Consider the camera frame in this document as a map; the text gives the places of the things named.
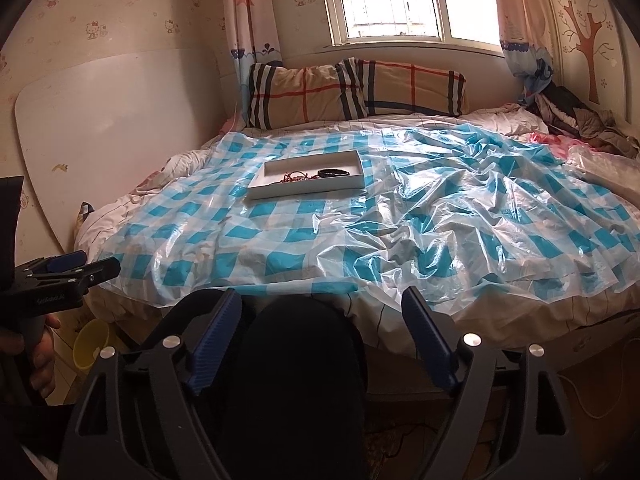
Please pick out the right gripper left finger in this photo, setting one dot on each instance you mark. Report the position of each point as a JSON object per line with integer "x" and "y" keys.
{"x": 136, "y": 417}

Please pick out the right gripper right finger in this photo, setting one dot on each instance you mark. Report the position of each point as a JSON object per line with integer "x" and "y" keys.
{"x": 535, "y": 439}

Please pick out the person's left hand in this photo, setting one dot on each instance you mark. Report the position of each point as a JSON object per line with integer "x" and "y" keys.
{"x": 42, "y": 354}

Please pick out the yellow plastic cup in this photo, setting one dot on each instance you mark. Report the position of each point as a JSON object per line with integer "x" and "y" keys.
{"x": 91, "y": 339}

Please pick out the blue checkered plastic sheet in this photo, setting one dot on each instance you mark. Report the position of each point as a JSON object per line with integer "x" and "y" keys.
{"x": 454, "y": 211}

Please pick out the white shallow cardboard box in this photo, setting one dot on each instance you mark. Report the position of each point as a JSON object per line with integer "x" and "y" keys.
{"x": 309, "y": 174}

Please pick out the pile of dark clothes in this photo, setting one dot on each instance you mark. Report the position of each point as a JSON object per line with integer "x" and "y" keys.
{"x": 565, "y": 114}

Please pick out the pink cartoon curtain left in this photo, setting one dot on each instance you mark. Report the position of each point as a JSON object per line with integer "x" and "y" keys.
{"x": 252, "y": 37}

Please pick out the pink cartoon curtain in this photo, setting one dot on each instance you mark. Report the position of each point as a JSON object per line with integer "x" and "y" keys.
{"x": 526, "y": 41}
{"x": 252, "y": 37}

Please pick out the plaid beige pillow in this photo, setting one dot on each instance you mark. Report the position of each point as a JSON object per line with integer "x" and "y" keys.
{"x": 351, "y": 89}

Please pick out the pink cartoon curtain right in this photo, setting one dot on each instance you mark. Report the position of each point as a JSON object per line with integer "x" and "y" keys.
{"x": 526, "y": 41}

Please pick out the window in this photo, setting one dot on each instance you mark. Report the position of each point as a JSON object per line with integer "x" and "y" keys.
{"x": 467, "y": 24}

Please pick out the white board leaning on wall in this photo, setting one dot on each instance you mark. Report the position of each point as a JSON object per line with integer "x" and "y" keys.
{"x": 93, "y": 132}

